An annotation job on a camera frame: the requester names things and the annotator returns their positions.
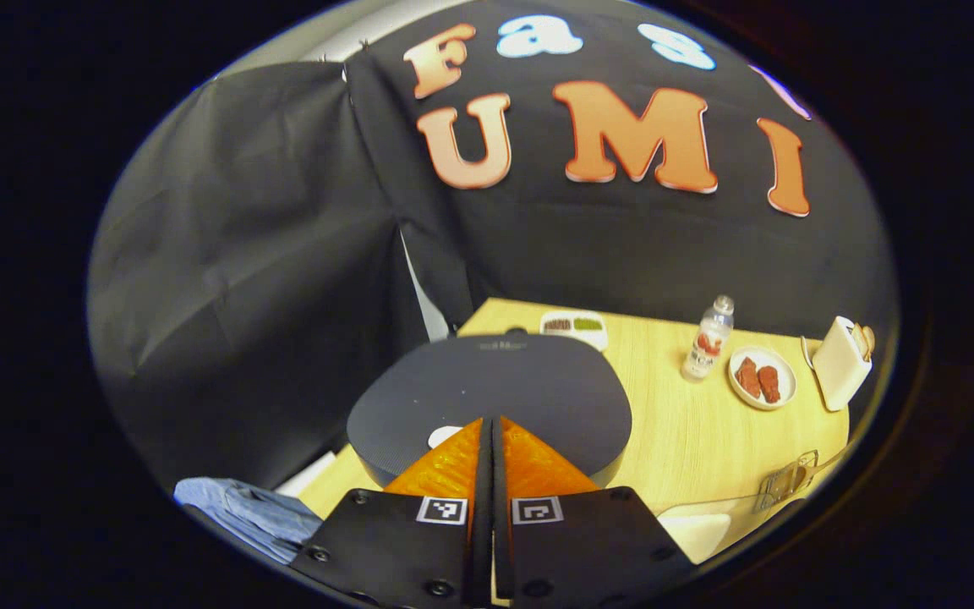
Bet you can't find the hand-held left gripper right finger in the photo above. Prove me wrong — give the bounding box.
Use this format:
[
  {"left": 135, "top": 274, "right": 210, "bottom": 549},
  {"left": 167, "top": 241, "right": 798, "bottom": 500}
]
[{"left": 491, "top": 414, "right": 698, "bottom": 608}]

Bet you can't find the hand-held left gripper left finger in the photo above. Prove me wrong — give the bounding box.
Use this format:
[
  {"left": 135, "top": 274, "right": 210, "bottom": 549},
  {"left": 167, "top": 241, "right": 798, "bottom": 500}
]
[{"left": 288, "top": 416, "right": 495, "bottom": 608}]

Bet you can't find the white rice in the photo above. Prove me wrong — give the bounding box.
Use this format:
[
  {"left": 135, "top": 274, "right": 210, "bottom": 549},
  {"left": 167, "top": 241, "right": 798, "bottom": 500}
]
[{"left": 663, "top": 513, "right": 733, "bottom": 564}]

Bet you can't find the black silver rice cooker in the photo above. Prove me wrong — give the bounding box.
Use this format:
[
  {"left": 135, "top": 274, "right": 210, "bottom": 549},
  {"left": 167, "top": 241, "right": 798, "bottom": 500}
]
[{"left": 346, "top": 332, "right": 633, "bottom": 489}]

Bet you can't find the wire metal chopstick holder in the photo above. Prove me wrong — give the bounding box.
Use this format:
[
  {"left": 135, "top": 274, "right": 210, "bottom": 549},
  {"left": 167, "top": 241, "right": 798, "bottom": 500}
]
[{"left": 753, "top": 450, "right": 819, "bottom": 513}]

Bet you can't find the person's blue jeans leg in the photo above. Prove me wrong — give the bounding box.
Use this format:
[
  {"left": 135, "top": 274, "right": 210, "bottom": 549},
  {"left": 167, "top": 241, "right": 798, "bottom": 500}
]
[{"left": 172, "top": 477, "right": 325, "bottom": 566}]

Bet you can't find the small white divided dish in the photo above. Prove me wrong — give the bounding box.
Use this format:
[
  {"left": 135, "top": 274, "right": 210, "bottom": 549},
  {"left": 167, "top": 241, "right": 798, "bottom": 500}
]
[{"left": 539, "top": 310, "right": 610, "bottom": 352}]

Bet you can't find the clear plastic drink bottle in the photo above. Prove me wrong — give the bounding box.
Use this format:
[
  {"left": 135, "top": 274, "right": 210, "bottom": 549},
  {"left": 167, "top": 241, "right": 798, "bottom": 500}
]
[{"left": 681, "top": 295, "right": 736, "bottom": 383}]

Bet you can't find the white round plate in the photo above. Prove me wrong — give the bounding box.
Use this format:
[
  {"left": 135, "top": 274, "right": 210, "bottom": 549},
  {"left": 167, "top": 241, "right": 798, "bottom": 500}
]
[{"left": 728, "top": 345, "right": 797, "bottom": 412}]

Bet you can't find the white toaster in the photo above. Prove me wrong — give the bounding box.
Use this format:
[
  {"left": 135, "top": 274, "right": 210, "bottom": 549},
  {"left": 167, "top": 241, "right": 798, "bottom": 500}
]
[{"left": 810, "top": 315, "right": 874, "bottom": 413}]

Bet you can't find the black backdrop cloth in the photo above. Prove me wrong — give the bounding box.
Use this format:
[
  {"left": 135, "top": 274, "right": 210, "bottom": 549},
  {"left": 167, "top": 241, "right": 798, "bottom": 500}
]
[{"left": 85, "top": 0, "right": 898, "bottom": 491}]

